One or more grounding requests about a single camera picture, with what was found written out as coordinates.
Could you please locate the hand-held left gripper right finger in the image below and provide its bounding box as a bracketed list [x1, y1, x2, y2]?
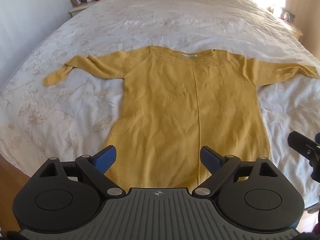
[192, 146, 281, 197]

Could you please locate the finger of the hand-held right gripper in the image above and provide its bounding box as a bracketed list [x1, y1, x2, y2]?
[287, 131, 320, 161]

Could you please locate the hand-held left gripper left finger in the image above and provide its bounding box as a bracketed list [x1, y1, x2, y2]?
[37, 145, 126, 197]

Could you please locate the yellow knit sweater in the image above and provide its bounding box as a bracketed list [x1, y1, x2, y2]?
[44, 46, 320, 189]

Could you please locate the wooden bedside table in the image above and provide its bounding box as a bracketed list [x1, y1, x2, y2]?
[271, 5, 303, 40]

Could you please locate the white floral bedspread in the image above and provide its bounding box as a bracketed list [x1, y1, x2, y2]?
[0, 0, 320, 213]

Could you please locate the white bedside table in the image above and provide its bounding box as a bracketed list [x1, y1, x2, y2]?
[68, 1, 100, 18]

